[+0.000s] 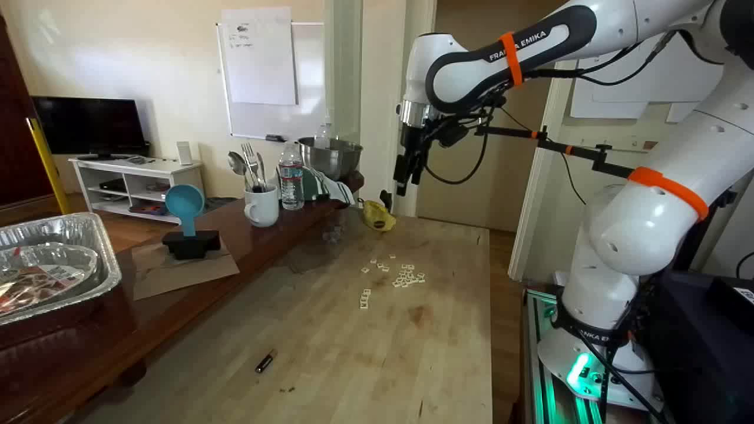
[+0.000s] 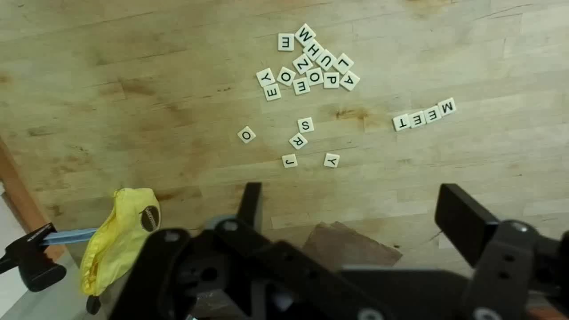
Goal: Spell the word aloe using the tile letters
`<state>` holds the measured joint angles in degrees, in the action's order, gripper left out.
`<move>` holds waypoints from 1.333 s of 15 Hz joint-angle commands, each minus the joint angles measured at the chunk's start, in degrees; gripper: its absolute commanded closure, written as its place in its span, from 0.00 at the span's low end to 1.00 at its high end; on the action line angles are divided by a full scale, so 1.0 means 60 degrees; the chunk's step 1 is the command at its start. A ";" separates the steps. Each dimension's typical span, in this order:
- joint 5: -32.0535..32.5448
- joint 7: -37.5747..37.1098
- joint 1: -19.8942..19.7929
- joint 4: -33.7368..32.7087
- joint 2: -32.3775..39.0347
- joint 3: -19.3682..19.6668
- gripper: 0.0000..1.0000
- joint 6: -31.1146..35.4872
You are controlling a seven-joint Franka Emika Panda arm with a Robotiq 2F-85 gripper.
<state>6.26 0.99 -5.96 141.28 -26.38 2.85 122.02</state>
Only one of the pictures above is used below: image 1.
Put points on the aluminium foil tray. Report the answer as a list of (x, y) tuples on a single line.
[(98, 236)]

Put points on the small white box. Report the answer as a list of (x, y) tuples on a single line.
[(184, 151)]

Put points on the metal spoon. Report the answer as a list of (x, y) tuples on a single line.
[(238, 164)]

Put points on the black flat screen television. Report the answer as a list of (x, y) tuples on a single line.
[(90, 125)]

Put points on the yellow stick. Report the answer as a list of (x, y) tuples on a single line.
[(48, 165)]

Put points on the cream letter tile M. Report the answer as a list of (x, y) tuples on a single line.
[(366, 304)]

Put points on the white paper sheet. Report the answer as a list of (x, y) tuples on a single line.
[(258, 63)]

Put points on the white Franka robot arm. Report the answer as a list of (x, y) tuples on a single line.
[(621, 227)]

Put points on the black equipment box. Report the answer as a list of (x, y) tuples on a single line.
[(697, 353)]

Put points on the dark brown wooden cabinet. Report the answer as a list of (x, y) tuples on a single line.
[(15, 143)]

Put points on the metal kitchen utensil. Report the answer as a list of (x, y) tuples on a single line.
[(258, 164)]

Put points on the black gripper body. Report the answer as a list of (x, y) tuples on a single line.
[(414, 145)]

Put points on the white ceramic mug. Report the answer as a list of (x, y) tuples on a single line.
[(262, 209)]

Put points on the white wall whiteboard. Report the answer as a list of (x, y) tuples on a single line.
[(273, 120)]

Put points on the green striped white towel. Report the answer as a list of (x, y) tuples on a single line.
[(332, 189)]

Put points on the brown cardboard sheet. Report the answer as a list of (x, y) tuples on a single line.
[(184, 276)]

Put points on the dark brown wooden side table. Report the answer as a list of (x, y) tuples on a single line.
[(95, 353)]

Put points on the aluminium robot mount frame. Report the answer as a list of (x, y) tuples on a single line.
[(543, 389)]

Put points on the black marker pen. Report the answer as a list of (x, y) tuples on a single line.
[(264, 364)]

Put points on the white television stand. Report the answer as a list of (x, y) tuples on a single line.
[(132, 165)]

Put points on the clear pump sanitizer bottle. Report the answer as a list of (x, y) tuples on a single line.
[(324, 138)]

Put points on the clear plastic water bottle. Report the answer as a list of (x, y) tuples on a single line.
[(291, 184)]

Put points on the black base block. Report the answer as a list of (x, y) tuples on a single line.
[(191, 245)]

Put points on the stainless steel mixing bowl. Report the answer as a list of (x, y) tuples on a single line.
[(337, 158)]

